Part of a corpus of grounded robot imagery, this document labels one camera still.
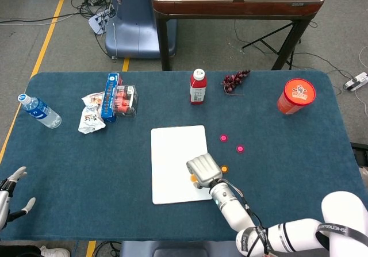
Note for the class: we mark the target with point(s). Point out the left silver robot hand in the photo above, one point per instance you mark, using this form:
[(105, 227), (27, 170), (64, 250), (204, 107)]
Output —
[(4, 202)]

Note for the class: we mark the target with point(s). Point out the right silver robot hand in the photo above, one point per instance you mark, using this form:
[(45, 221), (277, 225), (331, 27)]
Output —
[(205, 169)]

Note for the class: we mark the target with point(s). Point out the orange token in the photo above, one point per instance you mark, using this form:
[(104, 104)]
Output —
[(193, 178), (225, 169)]

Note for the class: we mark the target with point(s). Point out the pink token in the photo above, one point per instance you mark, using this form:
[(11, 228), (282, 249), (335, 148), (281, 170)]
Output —
[(223, 138), (240, 149)]

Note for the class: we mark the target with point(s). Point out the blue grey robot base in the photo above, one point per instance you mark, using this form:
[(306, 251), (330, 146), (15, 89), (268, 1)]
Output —
[(181, 249)]

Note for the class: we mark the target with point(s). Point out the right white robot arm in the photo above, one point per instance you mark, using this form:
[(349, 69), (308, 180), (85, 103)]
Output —
[(230, 208)]

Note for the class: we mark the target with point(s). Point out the white rectangular board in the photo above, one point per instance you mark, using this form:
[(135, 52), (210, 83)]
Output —
[(169, 159)]

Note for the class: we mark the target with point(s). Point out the black trouser leg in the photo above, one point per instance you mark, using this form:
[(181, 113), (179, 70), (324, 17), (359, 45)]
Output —
[(17, 251)]

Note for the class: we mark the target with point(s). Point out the white sneaker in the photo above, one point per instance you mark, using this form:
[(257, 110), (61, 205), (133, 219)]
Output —
[(56, 252)]

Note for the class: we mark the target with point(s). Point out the red juice bottle white cap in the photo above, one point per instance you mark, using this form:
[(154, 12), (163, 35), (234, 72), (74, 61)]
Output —
[(197, 88)]

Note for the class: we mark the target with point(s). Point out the blue felt table cover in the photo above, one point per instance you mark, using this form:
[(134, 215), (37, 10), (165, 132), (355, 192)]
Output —
[(86, 168)]

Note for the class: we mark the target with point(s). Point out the dark red grape bunch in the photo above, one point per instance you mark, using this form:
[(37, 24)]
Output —
[(234, 80)]

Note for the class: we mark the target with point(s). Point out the clear water bottle blue label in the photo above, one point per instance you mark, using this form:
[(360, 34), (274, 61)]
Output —
[(40, 111)]

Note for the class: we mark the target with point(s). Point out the clear box with red items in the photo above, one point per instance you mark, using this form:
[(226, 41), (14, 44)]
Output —
[(125, 100)]

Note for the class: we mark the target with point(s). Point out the orange cylindrical canister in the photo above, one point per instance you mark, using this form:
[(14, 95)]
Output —
[(296, 96)]

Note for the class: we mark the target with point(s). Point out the blue cardboard box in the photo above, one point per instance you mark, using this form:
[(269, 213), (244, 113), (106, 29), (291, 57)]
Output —
[(110, 96)]

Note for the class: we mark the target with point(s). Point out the crumpled white snack bag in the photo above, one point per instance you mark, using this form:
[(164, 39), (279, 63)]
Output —
[(90, 116)]

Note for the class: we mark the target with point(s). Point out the black device beside table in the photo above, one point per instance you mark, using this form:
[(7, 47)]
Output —
[(360, 147)]

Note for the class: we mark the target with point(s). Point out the brown mahjong table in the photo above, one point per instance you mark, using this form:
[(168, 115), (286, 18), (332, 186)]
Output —
[(235, 8)]

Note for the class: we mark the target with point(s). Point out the white power strip black plug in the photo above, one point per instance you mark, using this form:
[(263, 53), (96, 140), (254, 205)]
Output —
[(358, 80)]

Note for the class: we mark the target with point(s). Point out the white power strip with plugs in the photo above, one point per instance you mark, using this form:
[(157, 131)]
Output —
[(96, 22)]

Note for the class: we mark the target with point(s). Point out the blue grey machine pedestal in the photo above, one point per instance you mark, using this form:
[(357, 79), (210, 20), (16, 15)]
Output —
[(129, 24)]

